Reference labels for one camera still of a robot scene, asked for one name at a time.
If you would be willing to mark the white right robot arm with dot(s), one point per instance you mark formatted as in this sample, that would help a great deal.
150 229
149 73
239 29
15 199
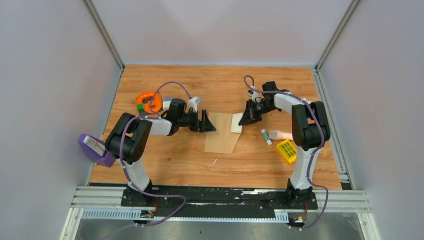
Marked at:
310 130

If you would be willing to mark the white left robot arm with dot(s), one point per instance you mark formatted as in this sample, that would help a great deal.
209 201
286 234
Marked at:
128 139

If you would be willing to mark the lined letter paper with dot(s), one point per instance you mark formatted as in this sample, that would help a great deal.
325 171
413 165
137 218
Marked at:
235 127

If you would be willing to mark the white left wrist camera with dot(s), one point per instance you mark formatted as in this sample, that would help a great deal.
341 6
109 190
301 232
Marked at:
193 104

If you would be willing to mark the tan paper envelope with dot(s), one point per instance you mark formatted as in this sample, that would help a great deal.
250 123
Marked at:
221 141

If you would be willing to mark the white and blue building block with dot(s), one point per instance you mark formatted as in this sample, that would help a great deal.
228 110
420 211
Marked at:
166 103

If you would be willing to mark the white slotted cable duct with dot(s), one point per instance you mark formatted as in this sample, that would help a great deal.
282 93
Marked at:
137 215

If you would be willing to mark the pink toy microphone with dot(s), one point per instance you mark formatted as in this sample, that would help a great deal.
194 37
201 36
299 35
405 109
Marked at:
280 135

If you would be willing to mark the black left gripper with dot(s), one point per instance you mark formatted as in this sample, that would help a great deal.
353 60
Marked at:
205 125

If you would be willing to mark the orange curved toy track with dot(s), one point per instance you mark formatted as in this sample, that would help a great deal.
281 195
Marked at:
151 102

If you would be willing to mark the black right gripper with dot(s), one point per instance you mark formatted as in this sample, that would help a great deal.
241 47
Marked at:
248 117

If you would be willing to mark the yellow building block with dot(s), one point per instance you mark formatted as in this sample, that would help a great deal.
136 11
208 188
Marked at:
287 151

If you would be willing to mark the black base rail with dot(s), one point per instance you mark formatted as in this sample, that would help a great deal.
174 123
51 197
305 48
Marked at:
216 202

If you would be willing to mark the purple box with card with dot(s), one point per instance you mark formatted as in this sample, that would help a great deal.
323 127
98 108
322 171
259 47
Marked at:
94 149

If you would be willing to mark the white green glue stick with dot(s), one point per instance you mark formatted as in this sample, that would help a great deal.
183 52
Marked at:
266 137

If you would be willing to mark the dark grey building plate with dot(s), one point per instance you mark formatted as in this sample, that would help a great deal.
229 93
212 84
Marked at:
142 112

